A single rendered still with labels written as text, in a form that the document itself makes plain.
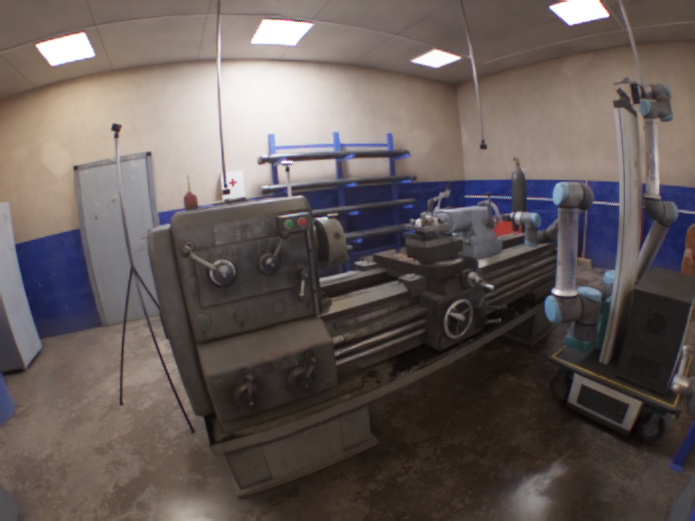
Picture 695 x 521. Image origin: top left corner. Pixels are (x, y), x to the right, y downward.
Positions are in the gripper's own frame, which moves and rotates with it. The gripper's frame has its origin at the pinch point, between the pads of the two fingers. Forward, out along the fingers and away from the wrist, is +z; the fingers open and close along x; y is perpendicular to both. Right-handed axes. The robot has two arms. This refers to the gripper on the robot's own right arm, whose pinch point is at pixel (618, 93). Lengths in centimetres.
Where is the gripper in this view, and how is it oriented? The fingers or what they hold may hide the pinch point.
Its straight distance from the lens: 221.1
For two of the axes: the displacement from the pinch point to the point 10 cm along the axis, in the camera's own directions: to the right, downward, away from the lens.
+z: -6.9, -0.6, 7.2
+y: -5.4, 7.1, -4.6
